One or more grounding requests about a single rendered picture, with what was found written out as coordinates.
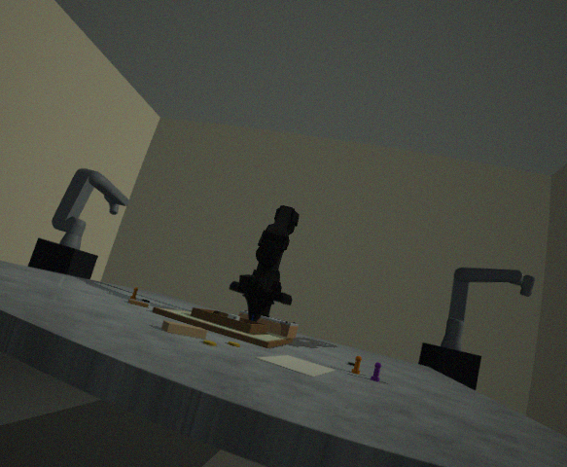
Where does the purple game pawn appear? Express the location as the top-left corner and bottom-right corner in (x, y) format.
(371, 362), (381, 381)

